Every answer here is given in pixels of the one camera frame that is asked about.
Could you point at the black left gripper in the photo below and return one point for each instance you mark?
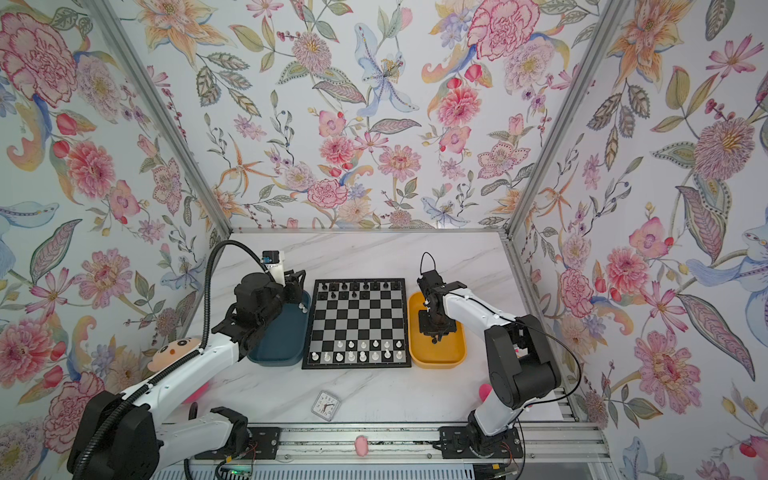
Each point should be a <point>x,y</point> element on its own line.
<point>291,285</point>

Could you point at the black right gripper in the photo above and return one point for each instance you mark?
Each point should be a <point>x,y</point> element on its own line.
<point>424,326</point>

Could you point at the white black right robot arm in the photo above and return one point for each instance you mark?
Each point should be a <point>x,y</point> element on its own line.
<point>521,364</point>

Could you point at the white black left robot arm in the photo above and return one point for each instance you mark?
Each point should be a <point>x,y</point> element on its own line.
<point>123,436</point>

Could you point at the black white chess board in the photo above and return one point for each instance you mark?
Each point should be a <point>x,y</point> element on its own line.
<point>357,324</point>

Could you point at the yellow plastic tray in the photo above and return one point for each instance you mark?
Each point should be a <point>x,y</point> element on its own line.
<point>450,352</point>

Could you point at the teal plastic tray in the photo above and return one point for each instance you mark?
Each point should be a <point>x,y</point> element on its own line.
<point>284,342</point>

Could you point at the green pink owl plush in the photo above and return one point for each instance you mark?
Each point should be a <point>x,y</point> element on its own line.
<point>484,391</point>

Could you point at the pink faced plush doll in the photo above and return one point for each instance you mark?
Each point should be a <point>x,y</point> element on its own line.
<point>172,352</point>

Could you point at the small white square clock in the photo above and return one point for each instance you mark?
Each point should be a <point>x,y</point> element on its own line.
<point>325,406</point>

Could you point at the small pink toy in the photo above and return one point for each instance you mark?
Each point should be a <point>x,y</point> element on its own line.
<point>361,446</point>

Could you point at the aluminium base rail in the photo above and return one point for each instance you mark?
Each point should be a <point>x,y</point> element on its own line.
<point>318,443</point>

